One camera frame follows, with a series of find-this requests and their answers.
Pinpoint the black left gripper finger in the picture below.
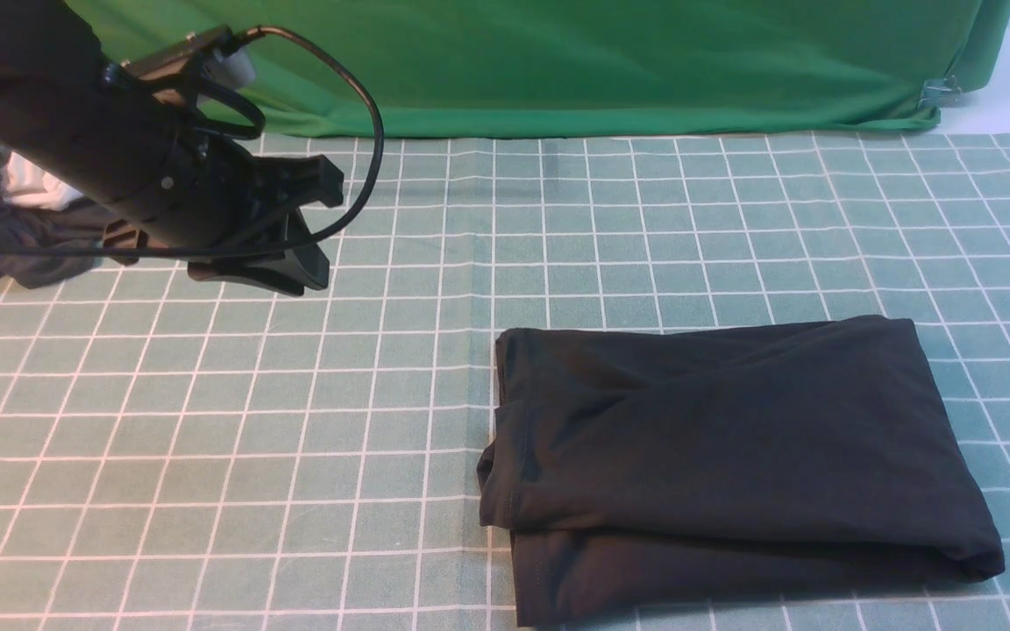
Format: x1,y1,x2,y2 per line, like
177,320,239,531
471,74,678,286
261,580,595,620
102,220,331,298
249,155,345,216

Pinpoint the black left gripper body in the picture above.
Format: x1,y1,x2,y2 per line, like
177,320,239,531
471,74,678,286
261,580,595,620
58,66,295,255

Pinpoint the dark gray long-sleeved shirt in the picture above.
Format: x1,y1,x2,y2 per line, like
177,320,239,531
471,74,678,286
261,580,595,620
477,315,1006,627

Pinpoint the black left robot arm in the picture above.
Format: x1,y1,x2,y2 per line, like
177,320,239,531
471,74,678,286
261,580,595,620
0,1,345,296

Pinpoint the crumpled white cloth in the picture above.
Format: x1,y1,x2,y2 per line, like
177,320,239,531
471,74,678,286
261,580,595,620
3,152,84,211

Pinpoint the green backdrop cloth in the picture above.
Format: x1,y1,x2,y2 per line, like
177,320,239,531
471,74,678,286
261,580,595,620
71,1,1010,138

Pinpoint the teal grid-pattern tablecloth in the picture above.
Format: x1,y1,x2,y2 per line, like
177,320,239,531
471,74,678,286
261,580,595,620
0,133,1010,630

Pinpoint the metal binder clip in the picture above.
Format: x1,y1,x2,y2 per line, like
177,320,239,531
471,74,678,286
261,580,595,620
918,75,964,109

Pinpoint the black left camera cable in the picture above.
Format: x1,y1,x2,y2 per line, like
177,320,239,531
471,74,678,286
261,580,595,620
0,26,385,261

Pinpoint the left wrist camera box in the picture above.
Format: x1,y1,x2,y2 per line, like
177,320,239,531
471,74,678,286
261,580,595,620
123,25,257,91

